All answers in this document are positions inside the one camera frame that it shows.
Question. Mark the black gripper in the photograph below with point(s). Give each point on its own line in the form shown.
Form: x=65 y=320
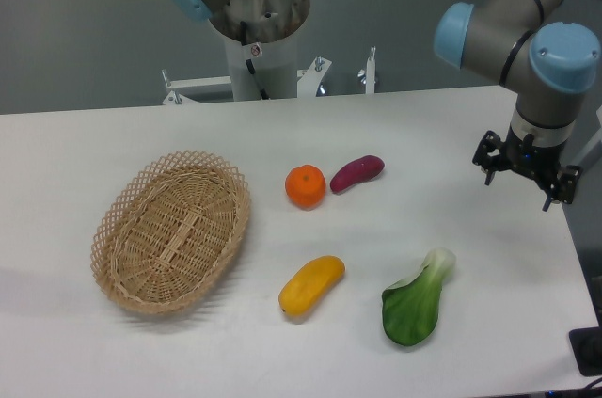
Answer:
x=540 y=164

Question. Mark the green bok choy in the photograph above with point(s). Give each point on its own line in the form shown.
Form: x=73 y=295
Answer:
x=410 y=306

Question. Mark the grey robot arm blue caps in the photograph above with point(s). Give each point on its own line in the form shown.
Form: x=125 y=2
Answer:
x=550 y=68

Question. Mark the purple sweet potato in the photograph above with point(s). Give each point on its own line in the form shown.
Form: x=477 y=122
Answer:
x=361 y=170

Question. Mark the black device at table edge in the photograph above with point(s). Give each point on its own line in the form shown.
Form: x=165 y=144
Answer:
x=586 y=346

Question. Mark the orange tangerine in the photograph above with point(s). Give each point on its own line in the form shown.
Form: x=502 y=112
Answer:
x=305 y=186

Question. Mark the yellow mango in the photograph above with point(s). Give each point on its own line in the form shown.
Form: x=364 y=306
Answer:
x=309 y=284

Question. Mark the woven wicker basket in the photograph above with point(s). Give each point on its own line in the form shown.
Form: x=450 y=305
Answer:
x=171 y=233

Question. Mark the white metal bracket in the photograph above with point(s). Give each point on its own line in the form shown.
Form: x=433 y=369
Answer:
x=367 y=76

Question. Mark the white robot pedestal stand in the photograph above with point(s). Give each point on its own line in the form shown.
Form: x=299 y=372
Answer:
x=260 y=39

